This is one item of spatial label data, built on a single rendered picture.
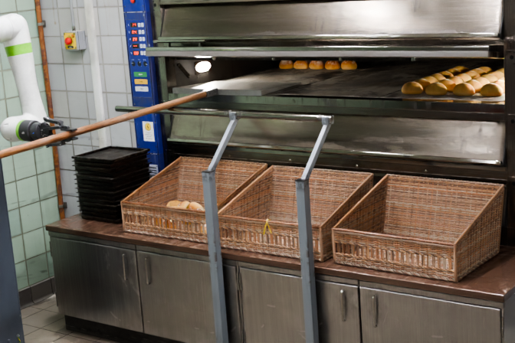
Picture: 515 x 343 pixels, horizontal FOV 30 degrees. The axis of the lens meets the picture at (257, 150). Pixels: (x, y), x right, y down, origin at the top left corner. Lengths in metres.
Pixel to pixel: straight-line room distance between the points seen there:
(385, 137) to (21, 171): 2.18
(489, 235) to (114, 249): 1.79
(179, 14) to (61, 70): 0.92
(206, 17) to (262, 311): 1.48
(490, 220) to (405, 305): 0.49
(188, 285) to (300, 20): 1.31
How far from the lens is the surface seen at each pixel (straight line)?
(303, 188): 3.83
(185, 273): 4.42
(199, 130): 4.87
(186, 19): 4.83
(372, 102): 4.28
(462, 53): 3.90
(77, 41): 5.27
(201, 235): 4.38
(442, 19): 4.08
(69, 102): 5.49
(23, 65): 4.32
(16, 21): 4.31
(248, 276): 4.19
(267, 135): 4.61
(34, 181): 5.56
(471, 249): 3.82
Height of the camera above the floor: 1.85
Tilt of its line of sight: 12 degrees down
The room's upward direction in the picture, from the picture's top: 4 degrees counter-clockwise
